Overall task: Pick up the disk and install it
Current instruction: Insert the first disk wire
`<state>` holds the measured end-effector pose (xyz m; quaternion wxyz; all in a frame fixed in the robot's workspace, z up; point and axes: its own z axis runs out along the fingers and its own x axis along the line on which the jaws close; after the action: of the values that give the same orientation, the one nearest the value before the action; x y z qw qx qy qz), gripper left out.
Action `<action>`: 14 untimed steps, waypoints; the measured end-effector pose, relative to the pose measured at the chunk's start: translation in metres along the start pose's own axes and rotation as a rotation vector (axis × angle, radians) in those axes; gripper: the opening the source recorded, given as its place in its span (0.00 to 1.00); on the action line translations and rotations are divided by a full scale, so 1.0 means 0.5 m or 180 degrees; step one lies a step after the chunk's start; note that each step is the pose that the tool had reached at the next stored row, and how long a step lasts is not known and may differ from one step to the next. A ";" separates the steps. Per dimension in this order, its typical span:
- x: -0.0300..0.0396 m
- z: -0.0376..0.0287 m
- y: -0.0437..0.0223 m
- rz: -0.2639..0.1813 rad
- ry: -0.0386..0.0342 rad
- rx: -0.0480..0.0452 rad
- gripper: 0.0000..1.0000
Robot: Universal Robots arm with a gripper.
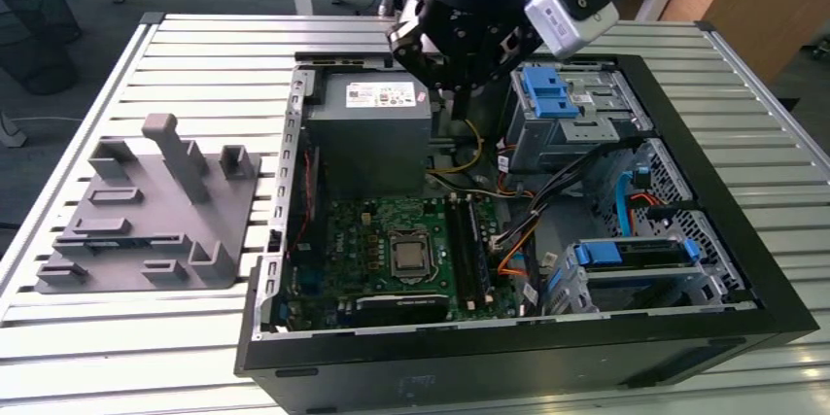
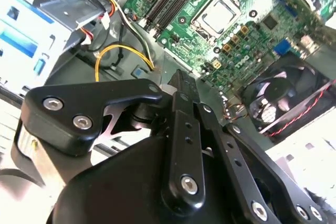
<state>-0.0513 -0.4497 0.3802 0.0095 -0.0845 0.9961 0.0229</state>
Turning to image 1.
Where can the CPU socket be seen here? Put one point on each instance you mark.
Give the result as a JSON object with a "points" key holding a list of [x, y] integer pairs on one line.
{"points": [[411, 232]]}

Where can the grey chair foot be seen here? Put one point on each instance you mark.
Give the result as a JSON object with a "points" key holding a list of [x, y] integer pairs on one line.
{"points": [[9, 135]]}

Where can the metal disk bay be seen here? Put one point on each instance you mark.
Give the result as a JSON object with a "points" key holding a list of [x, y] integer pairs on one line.
{"points": [[648, 275]]}

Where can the black mesh bin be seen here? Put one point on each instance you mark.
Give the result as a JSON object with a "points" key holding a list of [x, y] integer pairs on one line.
{"points": [[39, 36]]}

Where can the RAM stick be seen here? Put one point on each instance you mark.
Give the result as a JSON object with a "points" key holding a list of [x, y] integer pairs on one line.
{"points": [[478, 259]]}

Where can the metal optical drive cage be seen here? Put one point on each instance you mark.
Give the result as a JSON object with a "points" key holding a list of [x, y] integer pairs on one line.
{"points": [[583, 133]]}

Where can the green motherboard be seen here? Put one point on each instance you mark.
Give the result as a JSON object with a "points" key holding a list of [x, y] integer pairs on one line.
{"points": [[350, 240]]}

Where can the black RAM slot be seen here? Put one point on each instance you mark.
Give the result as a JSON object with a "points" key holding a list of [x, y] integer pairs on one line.
{"points": [[456, 250]]}

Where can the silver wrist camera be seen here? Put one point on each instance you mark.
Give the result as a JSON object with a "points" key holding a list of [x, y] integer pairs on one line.
{"points": [[567, 26]]}

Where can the grey power supply unit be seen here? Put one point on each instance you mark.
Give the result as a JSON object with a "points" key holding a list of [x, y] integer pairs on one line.
{"points": [[363, 152]]}

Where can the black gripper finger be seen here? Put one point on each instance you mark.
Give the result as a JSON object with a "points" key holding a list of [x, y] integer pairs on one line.
{"points": [[519, 48], [415, 55]]}

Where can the black PC case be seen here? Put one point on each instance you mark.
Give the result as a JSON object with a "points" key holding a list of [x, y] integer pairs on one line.
{"points": [[454, 366]]}

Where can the hard disk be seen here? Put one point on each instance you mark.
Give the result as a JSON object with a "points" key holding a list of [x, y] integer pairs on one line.
{"points": [[599, 252]]}

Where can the blue drive latch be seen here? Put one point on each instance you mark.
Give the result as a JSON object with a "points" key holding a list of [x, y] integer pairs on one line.
{"points": [[547, 94]]}

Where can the black graphics card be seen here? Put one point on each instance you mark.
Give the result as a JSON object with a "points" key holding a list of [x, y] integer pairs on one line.
{"points": [[399, 310]]}

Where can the silver CPU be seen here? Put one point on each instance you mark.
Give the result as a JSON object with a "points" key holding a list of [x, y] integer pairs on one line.
{"points": [[408, 255]]}

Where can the grey parts rack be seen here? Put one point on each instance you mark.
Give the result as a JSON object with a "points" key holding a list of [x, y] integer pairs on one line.
{"points": [[168, 220]]}

